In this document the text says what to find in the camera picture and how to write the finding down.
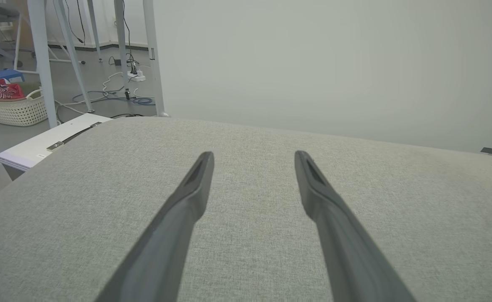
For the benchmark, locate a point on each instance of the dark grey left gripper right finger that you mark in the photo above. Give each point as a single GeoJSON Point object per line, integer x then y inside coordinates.
{"type": "Point", "coordinates": [346, 251]}

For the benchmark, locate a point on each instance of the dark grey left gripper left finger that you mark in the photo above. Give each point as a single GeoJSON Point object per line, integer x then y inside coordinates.
{"type": "Point", "coordinates": [166, 243]}

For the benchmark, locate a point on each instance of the red patterned cloth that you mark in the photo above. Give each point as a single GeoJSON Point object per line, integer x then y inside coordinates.
{"type": "Point", "coordinates": [2, 90]}

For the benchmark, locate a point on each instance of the white power strip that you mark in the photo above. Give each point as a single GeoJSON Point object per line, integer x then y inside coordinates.
{"type": "Point", "coordinates": [137, 76]}

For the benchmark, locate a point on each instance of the white woven laundry basket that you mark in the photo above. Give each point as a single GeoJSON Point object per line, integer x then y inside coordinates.
{"type": "Point", "coordinates": [15, 111]}

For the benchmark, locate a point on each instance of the blue plastic stool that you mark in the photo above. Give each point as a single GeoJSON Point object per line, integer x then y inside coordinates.
{"type": "Point", "coordinates": [2, 76]}

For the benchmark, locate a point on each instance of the grey metal frame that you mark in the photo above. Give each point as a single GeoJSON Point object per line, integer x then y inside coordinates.
{"type": "Point", "coordinates": [40, 54]}

